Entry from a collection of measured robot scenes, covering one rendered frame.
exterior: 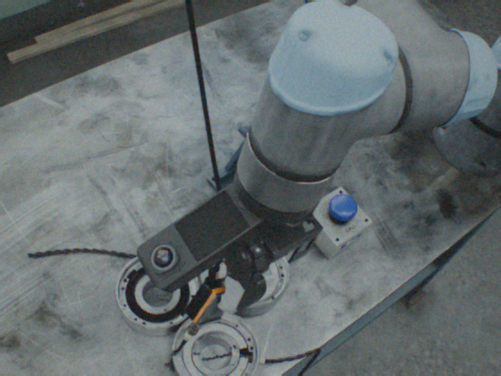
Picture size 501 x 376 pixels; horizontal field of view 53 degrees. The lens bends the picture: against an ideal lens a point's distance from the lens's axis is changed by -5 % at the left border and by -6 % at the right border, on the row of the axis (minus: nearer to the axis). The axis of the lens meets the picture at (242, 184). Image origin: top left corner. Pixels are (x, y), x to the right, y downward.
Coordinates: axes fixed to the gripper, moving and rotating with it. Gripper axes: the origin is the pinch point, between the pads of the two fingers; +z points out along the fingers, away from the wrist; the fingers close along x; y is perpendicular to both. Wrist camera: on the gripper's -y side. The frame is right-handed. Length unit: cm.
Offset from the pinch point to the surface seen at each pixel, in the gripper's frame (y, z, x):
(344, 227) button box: 23.2, 3.6, 0.7
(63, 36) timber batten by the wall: 43, 86, 150
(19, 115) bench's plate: -6.0, 13.0, 45.8
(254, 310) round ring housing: 6.5, 7.1, -2.1
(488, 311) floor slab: 107, 77, -25
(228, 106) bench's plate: 24.6, 8.4, 30.1
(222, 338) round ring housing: 1.2, 8.3, -2.9
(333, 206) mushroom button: 22.0, 1.1, 3.4
